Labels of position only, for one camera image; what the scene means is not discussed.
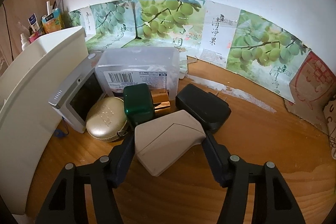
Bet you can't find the white plastic storage bin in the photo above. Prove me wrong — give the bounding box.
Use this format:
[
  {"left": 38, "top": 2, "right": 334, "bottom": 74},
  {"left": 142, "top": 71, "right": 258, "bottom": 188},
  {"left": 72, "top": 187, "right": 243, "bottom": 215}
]
[{"left": 0, "top": 27, "right": 88, "bottom": 215}]

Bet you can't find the beige angular case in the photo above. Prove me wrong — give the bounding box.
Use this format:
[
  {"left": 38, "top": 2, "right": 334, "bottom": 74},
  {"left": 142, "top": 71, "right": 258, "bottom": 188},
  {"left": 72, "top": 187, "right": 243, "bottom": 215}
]
[{"left": 134, "top": 110, "right": 206, "bottom": 177}]

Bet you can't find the gold oval compact case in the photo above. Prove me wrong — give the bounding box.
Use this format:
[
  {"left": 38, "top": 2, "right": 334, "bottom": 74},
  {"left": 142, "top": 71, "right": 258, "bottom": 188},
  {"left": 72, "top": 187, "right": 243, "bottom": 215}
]
[{"left": 86, "top": 97, "right": 128, "bottom": 142}]

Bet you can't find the black charger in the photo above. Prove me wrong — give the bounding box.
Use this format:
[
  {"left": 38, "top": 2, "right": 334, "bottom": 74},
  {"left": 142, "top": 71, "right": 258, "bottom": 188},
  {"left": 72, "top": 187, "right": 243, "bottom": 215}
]
[{"left": 175, "top": 84, "right": 231, "bottom": 134}]

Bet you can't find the beige letter print bag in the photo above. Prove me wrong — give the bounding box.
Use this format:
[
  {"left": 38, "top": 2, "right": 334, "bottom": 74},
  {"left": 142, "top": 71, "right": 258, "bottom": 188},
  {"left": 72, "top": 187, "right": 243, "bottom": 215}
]
[{"left": 323, "top": 94, "right": 336, "bottom": 160}]

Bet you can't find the green and gold box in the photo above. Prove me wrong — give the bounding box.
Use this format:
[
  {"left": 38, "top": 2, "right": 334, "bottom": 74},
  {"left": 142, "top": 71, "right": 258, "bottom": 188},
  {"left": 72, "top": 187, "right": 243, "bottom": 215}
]
[{"left": 122, "top": 83, "right": 172, "bottom": 126}]

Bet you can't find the brown cardboard sheet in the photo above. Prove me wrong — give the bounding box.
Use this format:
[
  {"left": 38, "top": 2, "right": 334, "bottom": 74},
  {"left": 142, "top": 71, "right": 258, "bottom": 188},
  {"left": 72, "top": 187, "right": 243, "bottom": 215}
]
[{"left": 284, "top": 51, "right": 335, "bottom": 134}]

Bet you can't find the grape pattern paper backdrop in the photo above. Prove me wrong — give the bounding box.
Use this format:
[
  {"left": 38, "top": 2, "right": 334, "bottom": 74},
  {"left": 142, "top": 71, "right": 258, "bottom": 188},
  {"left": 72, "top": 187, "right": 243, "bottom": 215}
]
[{"left": 67, "top": 0, "right": 310, "bottom": 101}]

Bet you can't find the translucent plastic box with barcode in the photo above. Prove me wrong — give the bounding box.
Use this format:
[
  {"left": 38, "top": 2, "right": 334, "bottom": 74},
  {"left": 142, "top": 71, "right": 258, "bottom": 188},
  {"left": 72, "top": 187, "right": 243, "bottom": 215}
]
[{"left": 95, "top": 47, "right": 180, "bottom": 100}]

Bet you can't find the white spray bottle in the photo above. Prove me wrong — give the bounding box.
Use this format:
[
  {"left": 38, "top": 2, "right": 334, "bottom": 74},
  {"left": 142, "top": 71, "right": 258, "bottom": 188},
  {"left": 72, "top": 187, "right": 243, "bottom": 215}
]
[{"left": 21, "top": 33, "right": 30, "bottom": 51}]

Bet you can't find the red pen can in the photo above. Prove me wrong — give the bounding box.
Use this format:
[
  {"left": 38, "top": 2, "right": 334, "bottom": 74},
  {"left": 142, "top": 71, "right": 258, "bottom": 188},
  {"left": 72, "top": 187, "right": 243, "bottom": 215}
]
[{"left": 29, "top": 28, "right": 45, "bottom": 43}]

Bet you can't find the black cable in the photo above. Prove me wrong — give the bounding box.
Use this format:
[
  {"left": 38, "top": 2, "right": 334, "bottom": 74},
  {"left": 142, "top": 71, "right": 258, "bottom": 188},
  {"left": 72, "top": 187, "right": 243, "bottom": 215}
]
[{"left": 2, "top": 3, "right": 14, "bottom": 62}]

